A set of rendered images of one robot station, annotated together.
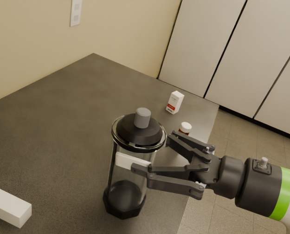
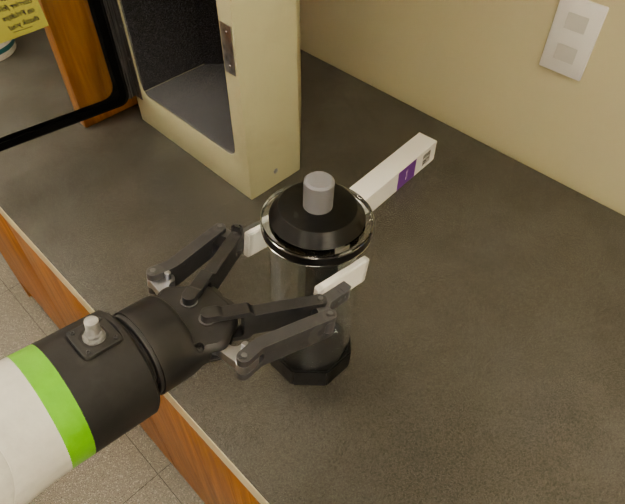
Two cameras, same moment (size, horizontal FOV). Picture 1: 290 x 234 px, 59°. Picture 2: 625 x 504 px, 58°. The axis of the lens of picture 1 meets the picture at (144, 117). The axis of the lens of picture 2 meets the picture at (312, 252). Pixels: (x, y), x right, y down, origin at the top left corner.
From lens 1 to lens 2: 0.68 m
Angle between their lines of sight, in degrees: 82
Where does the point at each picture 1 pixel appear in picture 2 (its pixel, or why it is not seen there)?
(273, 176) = (57, 340)
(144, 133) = (287, 200)
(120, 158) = not seen: hidden behind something
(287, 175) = (34, 365)
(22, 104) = (613, 245)
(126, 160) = not seen: hidden behind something
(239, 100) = not seen: outside the picture
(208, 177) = (167, 295)
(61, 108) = not seen: outside the picture
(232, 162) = (150, 309)
